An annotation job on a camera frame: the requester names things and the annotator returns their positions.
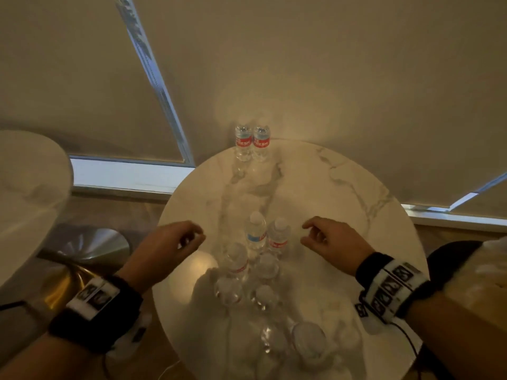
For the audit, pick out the silver round table base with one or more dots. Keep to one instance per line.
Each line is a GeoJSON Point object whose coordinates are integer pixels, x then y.
{"type": "Point", "coordinates": [91, 245]}

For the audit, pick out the person's left thumb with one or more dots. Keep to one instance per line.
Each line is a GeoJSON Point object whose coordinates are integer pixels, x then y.
{"type": "Point", "coordinates": [192, 244]}

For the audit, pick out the person's right hand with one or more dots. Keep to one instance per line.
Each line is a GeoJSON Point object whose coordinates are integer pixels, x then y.
{"type": "Point", "coordinates": [340, 245]}

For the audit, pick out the beige roller blind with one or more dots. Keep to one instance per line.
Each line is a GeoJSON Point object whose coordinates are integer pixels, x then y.
{"type": "Point", "coordinates": [71, 75]}
{"type": "Point", "coordinates": [336, 75]}

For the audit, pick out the person's left forearm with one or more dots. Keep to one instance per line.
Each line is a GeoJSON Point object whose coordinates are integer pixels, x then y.
{"type": "Point", "coordinates": [43, 360]}

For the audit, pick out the gold round table base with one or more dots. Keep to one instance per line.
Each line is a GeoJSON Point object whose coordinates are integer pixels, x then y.
{"type": "Point", "coordinates": [65, 286]}

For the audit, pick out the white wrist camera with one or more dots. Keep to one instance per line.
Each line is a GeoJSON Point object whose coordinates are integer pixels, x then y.
{"type": "Point", "coordinates": [370, 318]}
{"type": "Point", "coordinates": [132, 334]}

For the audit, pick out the person's right thumb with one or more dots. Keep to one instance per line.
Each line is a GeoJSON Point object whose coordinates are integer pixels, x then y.
{"type": "Point", "coordinates": [311, 244]}

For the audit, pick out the cluster of clear water bottles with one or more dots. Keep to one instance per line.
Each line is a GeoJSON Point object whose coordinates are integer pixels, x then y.
{"type": "Point", "coordinates": [255, 273]}

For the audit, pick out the person's left hand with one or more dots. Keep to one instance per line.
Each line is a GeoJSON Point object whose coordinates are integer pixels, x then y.
{"type": "Point", "coordinates": [154, 253]}

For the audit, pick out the person's right forearm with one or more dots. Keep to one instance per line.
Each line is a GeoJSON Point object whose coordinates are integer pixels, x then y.
{"type": "Point", "coordinates": [459, 336]}

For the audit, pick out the white round side table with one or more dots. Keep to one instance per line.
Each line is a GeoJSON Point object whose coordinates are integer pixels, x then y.
{"type": "Point", "coordinates": [31, 193]}

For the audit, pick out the small water bottle red label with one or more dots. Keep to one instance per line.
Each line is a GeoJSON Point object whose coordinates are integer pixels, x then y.
{"type": "Point", "coordinates": [261, 142]}
{"type": "Point", "coordinates": [243, 142]}

